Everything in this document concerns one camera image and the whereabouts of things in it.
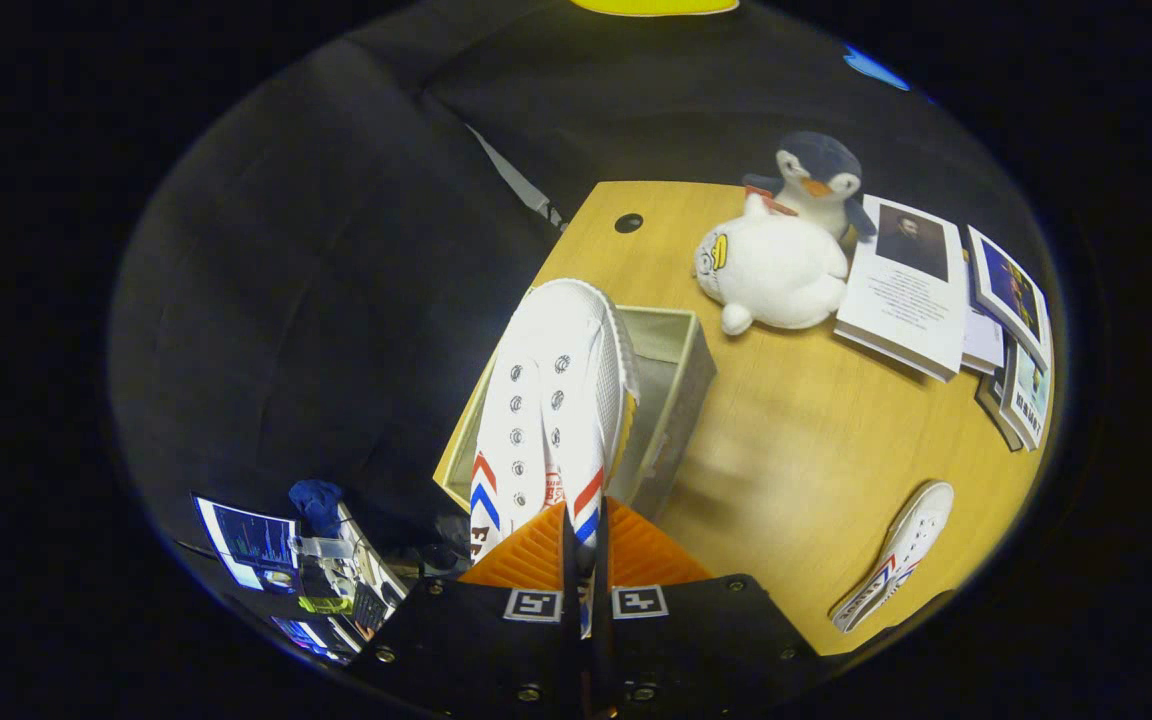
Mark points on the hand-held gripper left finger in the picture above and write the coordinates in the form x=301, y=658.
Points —
x=568, y=570

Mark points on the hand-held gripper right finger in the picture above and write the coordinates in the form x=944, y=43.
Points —
x=601, y=570

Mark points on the white striped canvas shoe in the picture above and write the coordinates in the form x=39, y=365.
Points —
x=556, y=380
x=901, y=550

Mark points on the beige fabric storage box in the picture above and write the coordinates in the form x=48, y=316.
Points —
x=671, y=390

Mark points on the blue cloth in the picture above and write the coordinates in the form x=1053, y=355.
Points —
x=316, y=505

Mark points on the small glowing blue screen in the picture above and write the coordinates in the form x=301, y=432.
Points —
x=311, y=638

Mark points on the computer monitor with blue screen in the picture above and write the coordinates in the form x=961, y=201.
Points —
x=251, y=540

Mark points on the white duck plush toy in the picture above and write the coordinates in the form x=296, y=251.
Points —
x=776, y=270

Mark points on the white portrait cover book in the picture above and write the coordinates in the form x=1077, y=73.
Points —
x=901, y=300

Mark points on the dark cover book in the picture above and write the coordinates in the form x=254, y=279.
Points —
x=992, y=405

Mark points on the white paper booklet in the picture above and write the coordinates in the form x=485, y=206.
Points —
x=981, y=340

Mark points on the navy penguin plush toy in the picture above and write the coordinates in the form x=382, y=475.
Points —
x=816, y=165

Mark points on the pale green cover book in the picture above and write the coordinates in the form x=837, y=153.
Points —
x=1028, y=395

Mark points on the blue picture cover book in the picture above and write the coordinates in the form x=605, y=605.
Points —
x=1011, y=290

